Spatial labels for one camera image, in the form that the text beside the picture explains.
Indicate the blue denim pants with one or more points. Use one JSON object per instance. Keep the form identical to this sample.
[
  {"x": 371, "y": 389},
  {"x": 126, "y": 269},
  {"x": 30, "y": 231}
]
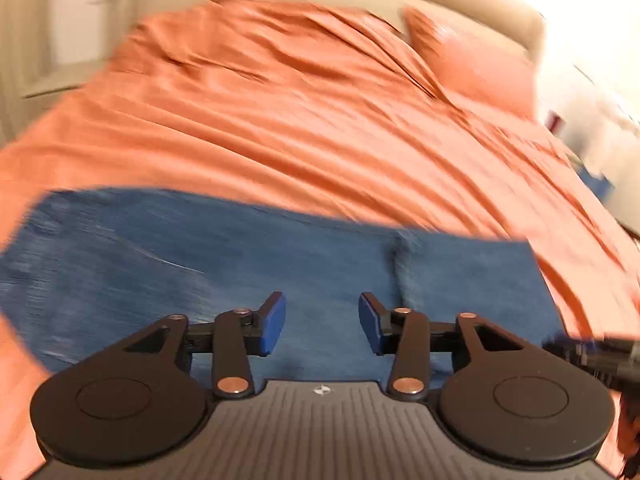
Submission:
[{"x": 280, "y": 270}]

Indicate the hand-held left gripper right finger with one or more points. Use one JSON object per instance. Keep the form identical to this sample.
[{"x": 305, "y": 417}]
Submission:
[{"x": 371, "y": 322}]

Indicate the orange duvet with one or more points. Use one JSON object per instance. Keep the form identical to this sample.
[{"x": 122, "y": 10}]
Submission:
[{"x": 300, "y": 125}]

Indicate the dark red cup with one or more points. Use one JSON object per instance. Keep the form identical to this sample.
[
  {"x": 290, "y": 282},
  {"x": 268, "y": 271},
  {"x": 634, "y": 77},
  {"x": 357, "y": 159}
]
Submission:
[{"x": 553, "y": 122}]

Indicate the orange pillow with white print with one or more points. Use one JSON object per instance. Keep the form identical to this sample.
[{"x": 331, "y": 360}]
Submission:
[{"x": 475, "y": 65}]

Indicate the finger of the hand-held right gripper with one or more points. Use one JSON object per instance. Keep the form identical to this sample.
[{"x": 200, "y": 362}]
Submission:
[{"x": 570, "y": 352}]

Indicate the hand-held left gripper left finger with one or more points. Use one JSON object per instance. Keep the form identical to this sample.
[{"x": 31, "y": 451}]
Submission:
[{"x": 272, "y": 322}]

